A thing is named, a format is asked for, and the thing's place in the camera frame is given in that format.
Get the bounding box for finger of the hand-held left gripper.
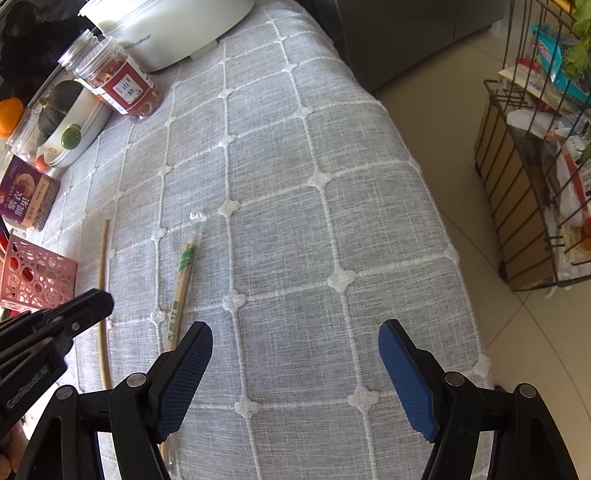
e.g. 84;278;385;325
0;288;115;336
0;325;75;374

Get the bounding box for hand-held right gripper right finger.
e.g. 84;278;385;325
378;319;580;480

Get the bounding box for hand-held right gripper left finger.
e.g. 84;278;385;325
14;320;214;480

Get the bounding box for bamboo chopstick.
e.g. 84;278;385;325
99;219;113;391

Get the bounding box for pink perforated utensil holder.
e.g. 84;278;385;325
0;233;78;311

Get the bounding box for plastic-wrapped bamboo chopsticks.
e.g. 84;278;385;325
159;210;206;476

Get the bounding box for person's left hand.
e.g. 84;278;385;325
0;422;26;480

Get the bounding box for purple label nut jar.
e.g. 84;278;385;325
0;154;62;232

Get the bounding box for white pot with green knob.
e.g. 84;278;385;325
36;80;112;168

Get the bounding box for clear plastic jar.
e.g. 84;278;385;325
7;106;47;160

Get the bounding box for grey checked tablecloth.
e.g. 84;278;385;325
21;0;492;480

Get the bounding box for green pumpkin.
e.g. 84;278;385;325
37;79;84;147

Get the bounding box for brown cardboard sheet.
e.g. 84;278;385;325
475;111;555;287

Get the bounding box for red label dried fruit jar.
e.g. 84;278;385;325
74;34;163;121

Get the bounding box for white plastic bag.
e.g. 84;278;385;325
551;138;591;273

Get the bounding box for clear dried fruit jar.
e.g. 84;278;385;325
58;28;105;70

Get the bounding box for black glass appliance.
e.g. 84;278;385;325
0;0;93;100

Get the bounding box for white kitchen appliance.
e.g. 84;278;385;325
78;0;256;72

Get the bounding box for grey cabinet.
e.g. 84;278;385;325
295;0;506;93

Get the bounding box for blue snack packet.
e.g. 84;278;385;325
531;24;591;103

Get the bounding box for green leafy vegetable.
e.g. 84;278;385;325
564;39;591;81

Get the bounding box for black wire rack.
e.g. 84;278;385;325
473;0;591;292

